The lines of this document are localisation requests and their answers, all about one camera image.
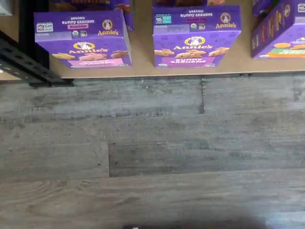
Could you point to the purple Annie's box pink patch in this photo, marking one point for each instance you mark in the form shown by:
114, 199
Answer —
83, 35
126, 16

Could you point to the purple Annie's box violet patch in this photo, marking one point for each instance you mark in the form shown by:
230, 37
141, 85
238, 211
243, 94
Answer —
186, 2
195, 35

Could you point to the purple Annie's Hidden Veggies box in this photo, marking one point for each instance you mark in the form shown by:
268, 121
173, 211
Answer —
262, 6
281, 31

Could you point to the black metal shelving rack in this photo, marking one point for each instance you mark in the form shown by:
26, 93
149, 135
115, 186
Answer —
14, 28
143, 59

